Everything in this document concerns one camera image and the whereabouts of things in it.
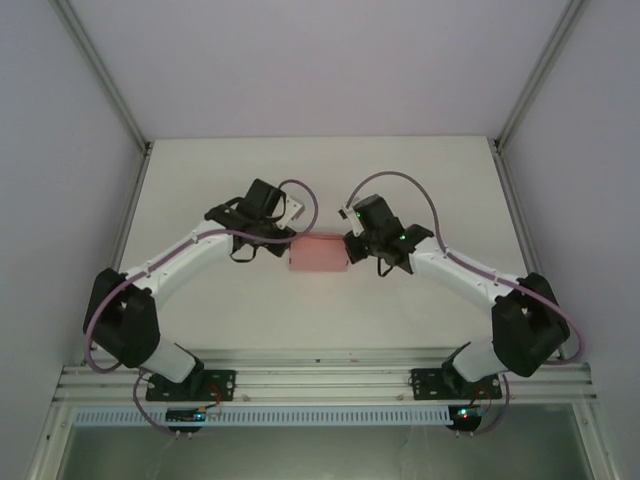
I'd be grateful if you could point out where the pink cloth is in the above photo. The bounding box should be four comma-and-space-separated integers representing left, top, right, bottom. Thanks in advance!
288, 230, 350, 274

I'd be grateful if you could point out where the small circuit board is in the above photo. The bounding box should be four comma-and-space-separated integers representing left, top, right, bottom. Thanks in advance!
446, 403, 495, 431
165, 406, 224, 434

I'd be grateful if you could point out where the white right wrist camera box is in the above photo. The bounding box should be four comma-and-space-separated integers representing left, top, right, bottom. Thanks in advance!
338, 201, 365, 237

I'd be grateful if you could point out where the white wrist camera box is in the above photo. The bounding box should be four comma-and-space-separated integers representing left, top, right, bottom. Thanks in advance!
338, 201, 365, 237
278, 193, 307, 230

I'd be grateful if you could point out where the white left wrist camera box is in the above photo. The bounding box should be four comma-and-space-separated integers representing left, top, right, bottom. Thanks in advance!
278, 193, 307, 230

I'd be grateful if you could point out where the aluminium table side rail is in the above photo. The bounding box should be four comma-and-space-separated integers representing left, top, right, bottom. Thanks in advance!
490, 143, 549, 304
105, 144, 154, 281

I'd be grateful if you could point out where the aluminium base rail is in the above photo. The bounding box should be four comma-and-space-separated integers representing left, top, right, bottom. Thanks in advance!
52, 355, 600, 404

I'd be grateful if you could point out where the light blue slotted cable duct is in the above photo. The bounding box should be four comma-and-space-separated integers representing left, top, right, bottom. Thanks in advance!
72, 405, 452, 428

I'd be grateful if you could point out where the aluminium frame post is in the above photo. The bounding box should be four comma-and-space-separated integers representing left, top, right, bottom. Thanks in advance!
492, 0, 589, 154
53, 0, 154, 154

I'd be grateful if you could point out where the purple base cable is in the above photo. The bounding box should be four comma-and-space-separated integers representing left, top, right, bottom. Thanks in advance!
131, 369, 214, 439
452, 374, 511, 439

